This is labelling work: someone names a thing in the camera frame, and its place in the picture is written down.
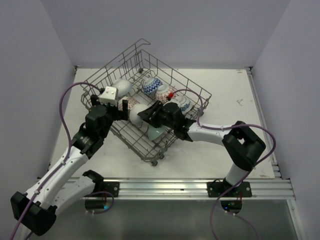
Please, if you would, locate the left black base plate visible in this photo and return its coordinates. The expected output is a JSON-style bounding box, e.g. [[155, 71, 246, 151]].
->
[[94, 181, 120, 198]]

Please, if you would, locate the red lattice bowl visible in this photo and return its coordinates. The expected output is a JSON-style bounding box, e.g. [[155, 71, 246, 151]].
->
[[155, 84, 175, 104]]

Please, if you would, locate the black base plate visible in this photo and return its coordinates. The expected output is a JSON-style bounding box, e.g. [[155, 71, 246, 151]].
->
[[94, 181, 120, 198], [206, 180, 253, 198]]

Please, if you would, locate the blue floral white bowl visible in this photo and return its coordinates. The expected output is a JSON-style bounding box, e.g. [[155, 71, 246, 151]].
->
[[180, 95, 192, 115]]

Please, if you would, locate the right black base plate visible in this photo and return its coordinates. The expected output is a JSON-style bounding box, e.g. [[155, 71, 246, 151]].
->
[[206, 180, 253, 198]]

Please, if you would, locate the blue zigzag bowl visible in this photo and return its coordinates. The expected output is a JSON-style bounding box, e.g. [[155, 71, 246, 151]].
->
[[142, 77, 163, 95]]

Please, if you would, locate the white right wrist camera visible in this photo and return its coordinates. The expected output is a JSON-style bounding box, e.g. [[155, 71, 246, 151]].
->
[[167, 94, 186, 107]]

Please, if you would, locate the aluminium mounting rail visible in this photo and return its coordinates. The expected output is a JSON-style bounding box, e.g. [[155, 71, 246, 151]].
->
[[34, 177, 293, 201]]

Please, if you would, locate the red dotted pattern bowl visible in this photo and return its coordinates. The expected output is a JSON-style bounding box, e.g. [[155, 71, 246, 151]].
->
[[118, 96, 139, 111]]

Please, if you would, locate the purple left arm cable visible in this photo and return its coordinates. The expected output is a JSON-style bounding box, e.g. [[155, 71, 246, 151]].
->
[[9, 81, 106, 240]]

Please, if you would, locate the plain white bowl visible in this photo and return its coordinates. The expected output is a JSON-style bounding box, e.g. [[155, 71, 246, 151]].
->
[[129, 103, 149, 125]]

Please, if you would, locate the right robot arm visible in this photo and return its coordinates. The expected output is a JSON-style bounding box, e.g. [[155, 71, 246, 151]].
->
[[137, 101, 266, 197]]

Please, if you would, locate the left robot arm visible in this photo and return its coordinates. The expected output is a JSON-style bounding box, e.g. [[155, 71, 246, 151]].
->
[[10, 95, 129, 236]]

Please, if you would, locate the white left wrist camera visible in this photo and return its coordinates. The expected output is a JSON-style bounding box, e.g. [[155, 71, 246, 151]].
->
[[99, 86, 119, 106]]

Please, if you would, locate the grey wire dish rack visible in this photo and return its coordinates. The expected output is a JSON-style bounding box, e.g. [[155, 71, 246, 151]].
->
[[85, 38, 212, 166]]

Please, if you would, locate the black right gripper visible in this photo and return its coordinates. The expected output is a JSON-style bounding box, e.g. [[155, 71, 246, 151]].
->
[[137, 100, 176, 130]]

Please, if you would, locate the pale green bowl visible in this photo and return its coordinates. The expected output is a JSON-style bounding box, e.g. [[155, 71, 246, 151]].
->
[[147, 125, 167, 141]]

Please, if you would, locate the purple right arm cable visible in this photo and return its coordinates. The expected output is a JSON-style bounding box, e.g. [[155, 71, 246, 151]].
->
[[172, 88, 278, 240]]

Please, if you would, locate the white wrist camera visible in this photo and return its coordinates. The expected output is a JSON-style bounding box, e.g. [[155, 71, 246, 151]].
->
[[99, 86, 119, 106], [167, 94, 186, 107]]

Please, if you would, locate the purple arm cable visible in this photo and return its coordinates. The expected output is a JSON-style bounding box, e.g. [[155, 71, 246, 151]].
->
[[172, 88, 278, 240], [9, 81, 106, 240]]

